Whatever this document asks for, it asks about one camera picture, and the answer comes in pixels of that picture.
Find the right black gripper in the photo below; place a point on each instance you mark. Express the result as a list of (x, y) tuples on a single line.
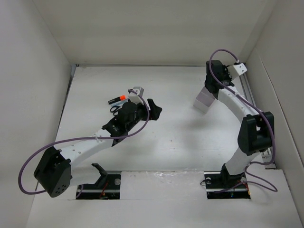
[(224, 70)]

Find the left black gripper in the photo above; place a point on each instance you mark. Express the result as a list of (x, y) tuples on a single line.
[(155, 110)]

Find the orange highlighter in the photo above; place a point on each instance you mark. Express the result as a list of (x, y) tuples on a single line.
[(117, 99)]

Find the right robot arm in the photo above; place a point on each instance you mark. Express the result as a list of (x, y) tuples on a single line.
[(256, 133)]

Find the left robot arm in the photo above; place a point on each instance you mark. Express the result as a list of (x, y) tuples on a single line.
[(58, 168)]

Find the white divided container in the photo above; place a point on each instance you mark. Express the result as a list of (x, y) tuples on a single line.
[(204, 100)]

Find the blue utility knife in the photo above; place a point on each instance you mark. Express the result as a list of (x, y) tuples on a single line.
[(119, 103)]

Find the black scissors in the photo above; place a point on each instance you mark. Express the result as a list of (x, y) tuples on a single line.
[(114, 109)]

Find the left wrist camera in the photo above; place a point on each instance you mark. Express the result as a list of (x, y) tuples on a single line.
[(135, 95)]

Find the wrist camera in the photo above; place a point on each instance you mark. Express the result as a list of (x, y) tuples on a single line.
[(238, 70), (135, 95)]

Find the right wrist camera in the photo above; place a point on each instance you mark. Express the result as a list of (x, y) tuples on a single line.
[(238, 70)]

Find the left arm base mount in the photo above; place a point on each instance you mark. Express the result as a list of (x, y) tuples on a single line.
[(106, 187)]

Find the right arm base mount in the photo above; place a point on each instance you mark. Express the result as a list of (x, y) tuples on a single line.
[(218, 187)]

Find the aluminium rail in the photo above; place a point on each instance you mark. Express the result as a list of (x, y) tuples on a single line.
[(267, 155)]

